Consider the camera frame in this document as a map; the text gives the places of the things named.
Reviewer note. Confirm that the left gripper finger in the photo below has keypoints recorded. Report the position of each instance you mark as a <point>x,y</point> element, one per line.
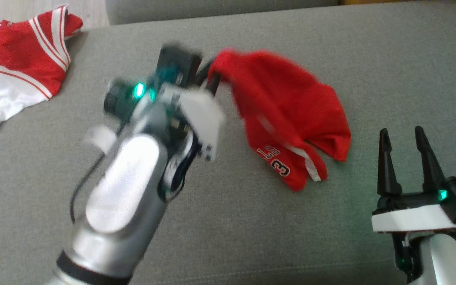
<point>215,85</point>
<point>205,73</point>

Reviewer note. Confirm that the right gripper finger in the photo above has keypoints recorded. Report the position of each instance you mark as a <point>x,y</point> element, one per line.
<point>430,170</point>
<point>387,170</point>

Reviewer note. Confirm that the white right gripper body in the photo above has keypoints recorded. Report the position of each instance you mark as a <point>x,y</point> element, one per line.
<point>410,217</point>

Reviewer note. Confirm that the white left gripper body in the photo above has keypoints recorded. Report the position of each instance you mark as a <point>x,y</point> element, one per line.
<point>200,118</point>

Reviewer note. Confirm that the red basketball shorts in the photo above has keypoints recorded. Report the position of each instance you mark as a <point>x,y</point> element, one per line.
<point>287,107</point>

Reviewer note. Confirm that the red and white jersey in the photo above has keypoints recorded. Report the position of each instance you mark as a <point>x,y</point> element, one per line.
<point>18,59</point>

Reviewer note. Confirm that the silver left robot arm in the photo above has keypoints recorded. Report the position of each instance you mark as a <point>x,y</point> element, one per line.
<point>125,178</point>

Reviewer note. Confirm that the small grey sofa cushion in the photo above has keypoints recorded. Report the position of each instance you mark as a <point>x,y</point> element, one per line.
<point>212,10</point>

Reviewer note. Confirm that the large grey sofa seat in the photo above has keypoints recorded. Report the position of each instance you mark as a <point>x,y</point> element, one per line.
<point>251,237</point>

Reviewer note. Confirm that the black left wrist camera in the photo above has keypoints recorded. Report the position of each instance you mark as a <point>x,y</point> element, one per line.
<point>178,59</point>

